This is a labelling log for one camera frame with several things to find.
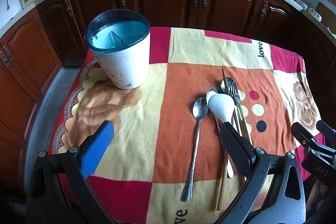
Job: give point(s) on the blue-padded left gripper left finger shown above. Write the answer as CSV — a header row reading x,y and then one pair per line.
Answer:
x,y
59,191

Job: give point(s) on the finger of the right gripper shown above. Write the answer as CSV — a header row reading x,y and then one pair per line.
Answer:
x,y
301,134
326,130

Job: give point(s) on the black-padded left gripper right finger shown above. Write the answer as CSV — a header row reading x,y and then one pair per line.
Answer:
x,y
273,191

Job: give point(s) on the pale wooden chopstick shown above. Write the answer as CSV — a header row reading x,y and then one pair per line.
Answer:
x,y
243,125

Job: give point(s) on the steel fork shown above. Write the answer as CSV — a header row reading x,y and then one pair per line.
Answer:
x,y
235,96

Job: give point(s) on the brown wooden chopstick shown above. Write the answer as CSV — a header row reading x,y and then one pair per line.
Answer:
x,y
220,205

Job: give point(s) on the long steel spoon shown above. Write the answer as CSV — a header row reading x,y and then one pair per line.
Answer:
x,y
200,110

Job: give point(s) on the dark wooden kitchen cabinets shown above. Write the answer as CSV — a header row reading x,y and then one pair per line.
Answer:
x,y
52,35

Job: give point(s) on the patchwork colourful table blanket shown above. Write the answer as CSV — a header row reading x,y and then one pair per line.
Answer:
x,y
141,177

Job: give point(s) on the white utensil holder teal rim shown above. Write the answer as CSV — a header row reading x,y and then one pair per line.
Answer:
x,y
120,41

